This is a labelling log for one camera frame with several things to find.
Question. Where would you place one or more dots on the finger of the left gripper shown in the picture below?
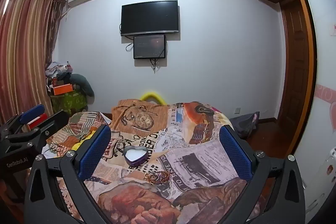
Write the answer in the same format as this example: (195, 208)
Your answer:
(12, 139)
(32, 111)

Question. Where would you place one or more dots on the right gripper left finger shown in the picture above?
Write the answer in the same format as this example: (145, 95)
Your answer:
(44, 202)

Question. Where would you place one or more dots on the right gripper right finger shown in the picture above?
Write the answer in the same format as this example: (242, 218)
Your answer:
(286, 201)

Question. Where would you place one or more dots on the red box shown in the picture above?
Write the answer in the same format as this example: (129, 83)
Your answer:
(37, 121)

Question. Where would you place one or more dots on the yellow cloth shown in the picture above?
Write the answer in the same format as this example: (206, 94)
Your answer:
(77, 145)

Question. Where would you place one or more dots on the orange box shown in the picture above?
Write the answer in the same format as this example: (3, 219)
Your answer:
(62, 89)

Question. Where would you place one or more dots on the pile of clothes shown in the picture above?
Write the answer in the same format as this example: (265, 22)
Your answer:
(57, 72)

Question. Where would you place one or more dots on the dark bag on floor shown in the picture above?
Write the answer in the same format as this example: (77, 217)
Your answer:
(245, 125)

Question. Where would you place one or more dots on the striped red curtain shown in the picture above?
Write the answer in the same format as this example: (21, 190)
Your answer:
(28, 36)

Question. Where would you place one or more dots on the heart-shaped purple tin box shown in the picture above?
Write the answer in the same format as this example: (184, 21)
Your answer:
(135, 156)

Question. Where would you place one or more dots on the yellow hoop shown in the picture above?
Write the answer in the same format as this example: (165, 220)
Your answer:
(153, 97)

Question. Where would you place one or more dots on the patchwork print bed cover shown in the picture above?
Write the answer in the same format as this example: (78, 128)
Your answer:
(188, 177)

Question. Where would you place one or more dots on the brown wooden door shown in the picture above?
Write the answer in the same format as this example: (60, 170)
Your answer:
(296, 70)

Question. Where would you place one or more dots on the small black wall monitor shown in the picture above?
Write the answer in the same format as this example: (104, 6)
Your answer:
(149, 47)

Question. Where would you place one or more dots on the black wall television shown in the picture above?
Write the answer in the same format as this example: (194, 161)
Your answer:
(154, 17)

